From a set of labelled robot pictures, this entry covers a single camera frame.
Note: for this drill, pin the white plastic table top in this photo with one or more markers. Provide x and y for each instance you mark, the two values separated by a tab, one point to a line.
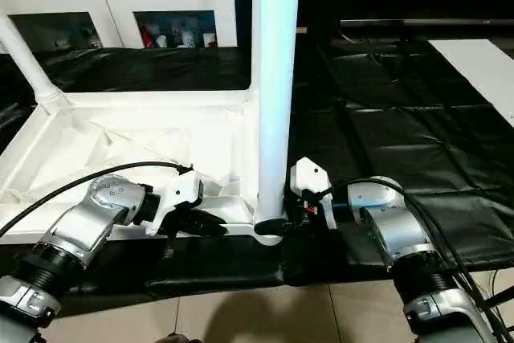
144	130

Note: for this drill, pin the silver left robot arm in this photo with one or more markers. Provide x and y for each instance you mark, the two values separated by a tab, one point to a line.
88	218

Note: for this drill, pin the black mat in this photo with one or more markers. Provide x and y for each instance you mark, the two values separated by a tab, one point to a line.
401	134

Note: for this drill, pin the small yellow label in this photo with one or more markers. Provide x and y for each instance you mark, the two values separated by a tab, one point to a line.
302	30

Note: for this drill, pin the white flat board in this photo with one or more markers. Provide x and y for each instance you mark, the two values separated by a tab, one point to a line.
482	78

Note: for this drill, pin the white cabinet with glass doors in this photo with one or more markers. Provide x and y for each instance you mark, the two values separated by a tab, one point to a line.
112	2

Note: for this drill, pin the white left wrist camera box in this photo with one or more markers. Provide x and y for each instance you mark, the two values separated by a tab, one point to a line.
178	190

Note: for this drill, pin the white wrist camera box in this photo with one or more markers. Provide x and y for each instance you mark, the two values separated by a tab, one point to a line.
178	190
309	176

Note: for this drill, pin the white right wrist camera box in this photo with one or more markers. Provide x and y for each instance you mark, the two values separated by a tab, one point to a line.
309	176

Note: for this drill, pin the black metal rail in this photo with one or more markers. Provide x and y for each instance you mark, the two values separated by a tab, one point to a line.
426	22

